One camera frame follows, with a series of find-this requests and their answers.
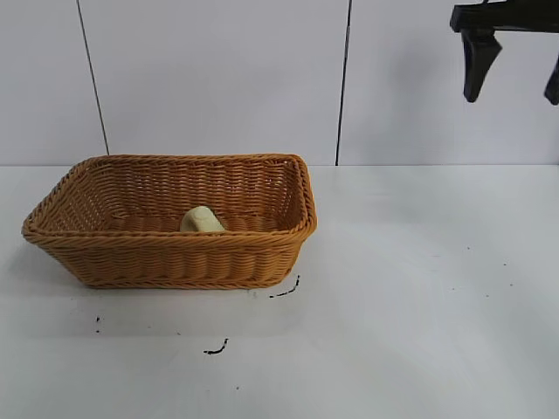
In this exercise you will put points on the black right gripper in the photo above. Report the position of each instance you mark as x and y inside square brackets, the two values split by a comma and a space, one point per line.
[506, 15]

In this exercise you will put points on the brown woven wicker basket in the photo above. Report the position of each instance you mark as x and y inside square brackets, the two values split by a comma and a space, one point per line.
[174, 257]

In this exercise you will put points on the pale yellow egg yolk pastry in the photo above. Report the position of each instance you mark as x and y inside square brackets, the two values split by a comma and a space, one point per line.
[202, 221]

